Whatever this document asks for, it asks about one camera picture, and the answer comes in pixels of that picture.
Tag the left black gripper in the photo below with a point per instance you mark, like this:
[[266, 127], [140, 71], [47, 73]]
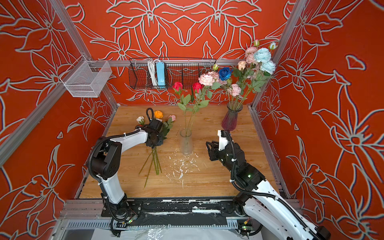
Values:
[[160, 136]]

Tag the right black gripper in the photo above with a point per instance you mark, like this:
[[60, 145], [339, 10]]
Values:
[[213, 153]]

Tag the small pink rose stem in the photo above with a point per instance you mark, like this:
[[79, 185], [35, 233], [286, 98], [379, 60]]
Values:
[[167, 125]]

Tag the clear glass cylinder vase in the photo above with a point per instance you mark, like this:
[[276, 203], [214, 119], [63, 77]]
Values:
[[186, 142]]

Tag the purple glass fluted vase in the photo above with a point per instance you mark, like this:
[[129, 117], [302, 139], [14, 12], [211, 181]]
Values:
[[230, 120]]

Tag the red rose stem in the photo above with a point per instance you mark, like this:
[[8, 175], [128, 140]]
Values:
[[201, 100], [183, 103]]

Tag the pink peony flower stem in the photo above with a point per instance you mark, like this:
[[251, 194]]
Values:
[[232, 91]]

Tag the large pink peony stem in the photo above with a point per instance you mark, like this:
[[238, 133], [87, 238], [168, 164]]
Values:
[[209, 79]]

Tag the green flower stem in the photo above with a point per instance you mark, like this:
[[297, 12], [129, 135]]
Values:
[[252, 68]]

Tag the dark blue rose stem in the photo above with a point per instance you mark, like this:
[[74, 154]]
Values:
[[225, 73]]

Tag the cream rose flower stem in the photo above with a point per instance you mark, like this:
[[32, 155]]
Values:
[[239, 72]]

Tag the light blue peony stem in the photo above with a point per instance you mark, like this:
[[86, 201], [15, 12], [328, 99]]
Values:
[[266, 70]]

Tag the white rose stem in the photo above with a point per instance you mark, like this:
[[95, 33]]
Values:
[[142, 123]]

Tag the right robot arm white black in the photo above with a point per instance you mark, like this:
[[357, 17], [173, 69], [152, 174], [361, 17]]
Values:
[[257, 198]]

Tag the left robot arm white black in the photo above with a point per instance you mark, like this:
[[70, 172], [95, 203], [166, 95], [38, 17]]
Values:
[[104, 163]]

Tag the light blue box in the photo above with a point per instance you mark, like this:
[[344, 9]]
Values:
[[161, 74]]

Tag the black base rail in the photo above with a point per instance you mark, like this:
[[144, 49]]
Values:
[[198, 212]]

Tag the black wire wall basket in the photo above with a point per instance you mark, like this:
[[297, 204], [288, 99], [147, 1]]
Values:
[[143, 72]]

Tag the white mesh wall basket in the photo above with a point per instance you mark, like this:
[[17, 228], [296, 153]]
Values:
[[86, 79]]

